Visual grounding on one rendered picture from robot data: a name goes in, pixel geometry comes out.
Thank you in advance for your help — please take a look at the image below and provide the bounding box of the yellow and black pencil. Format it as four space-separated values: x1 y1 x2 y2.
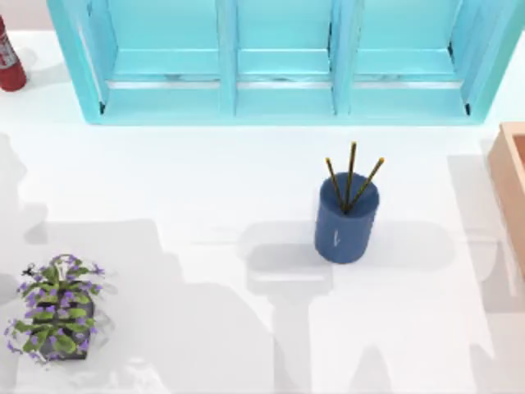
344 141 358 213
346 157 386 213
325 157 345 213

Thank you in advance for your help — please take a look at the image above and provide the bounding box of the blue pen cup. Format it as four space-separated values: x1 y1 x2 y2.
314 173 381 264

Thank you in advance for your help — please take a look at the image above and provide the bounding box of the light blue rack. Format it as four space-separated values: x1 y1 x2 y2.
46 0 522 126

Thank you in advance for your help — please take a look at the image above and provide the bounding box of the purple flowering potted plant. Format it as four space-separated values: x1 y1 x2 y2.
3 254 108 362

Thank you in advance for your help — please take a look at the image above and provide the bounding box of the salmon-coloured box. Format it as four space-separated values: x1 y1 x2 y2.
487 121 525 268

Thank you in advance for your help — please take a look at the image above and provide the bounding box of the red bottle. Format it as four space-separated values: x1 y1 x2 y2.
0 15 28 93

